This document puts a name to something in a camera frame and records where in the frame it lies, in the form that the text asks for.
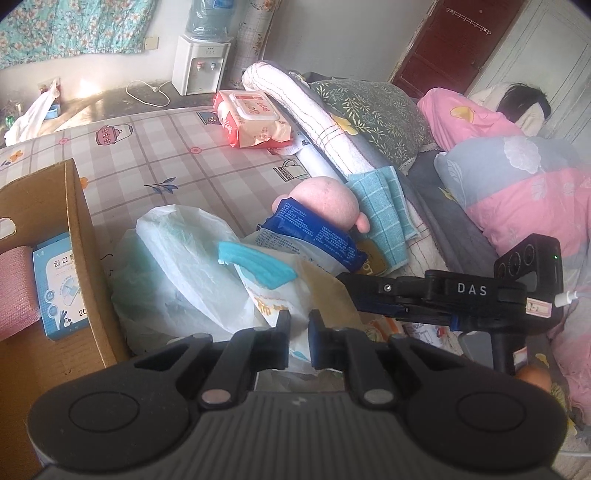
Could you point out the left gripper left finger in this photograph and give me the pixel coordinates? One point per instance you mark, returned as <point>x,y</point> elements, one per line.
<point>247,353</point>

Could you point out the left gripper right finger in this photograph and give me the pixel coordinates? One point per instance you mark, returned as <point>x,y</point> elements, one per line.
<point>351,352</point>

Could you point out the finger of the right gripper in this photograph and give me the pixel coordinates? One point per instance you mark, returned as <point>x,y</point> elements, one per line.
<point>419,315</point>
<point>382,295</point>

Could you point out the white snack packet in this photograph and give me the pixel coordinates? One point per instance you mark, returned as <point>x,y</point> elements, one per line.
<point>277,281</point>

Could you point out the teal checked towel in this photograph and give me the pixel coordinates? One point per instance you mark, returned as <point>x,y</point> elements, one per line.
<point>382,200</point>

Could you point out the pink plush toy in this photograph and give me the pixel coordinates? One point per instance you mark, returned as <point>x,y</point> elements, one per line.
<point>331,200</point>

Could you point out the blue white tissue pack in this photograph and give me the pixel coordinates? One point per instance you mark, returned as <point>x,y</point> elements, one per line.
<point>295,229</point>

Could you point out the blue band-aid box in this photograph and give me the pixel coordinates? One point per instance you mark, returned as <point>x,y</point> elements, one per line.
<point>62,307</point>

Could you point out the pink knitted cloth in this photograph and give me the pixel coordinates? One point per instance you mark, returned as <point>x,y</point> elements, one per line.
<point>19,306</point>

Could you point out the gold small box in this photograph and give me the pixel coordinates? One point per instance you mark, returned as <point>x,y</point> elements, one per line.
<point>376,263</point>

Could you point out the person's right hand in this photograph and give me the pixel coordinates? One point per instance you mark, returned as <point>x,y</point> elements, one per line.
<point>535,375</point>

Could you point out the white tied plastic bag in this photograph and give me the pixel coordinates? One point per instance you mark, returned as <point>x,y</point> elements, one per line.
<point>169,284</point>

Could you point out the white rolled checked blanket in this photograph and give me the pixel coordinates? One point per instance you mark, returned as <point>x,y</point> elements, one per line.
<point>336,148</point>

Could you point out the green leaf patterned pillow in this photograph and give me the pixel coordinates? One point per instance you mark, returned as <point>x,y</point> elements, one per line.
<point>384,114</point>

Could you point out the sleeping person's head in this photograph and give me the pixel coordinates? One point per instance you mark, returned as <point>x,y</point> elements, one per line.
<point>524,105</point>

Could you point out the red wet wipes pack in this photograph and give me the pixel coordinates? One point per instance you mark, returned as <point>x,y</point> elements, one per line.
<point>249,120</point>

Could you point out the brown cardboard box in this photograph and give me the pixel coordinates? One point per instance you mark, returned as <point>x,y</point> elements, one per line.
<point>78,331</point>

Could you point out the dark red door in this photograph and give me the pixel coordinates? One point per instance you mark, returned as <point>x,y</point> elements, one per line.
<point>454,44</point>

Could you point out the white water dispenser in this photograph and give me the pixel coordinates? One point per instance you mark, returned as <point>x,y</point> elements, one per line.
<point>198,66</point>

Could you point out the rolled floral mat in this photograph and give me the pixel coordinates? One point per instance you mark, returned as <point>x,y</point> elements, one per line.
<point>251,38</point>

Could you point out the blue water bottle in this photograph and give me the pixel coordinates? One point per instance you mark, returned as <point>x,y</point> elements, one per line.
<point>209,20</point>

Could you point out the white plastic bag on floor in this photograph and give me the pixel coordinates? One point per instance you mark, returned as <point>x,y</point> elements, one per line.
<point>29,124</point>

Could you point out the teal floral wall cloth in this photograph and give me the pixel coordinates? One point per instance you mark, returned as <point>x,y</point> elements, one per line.
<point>37,31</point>

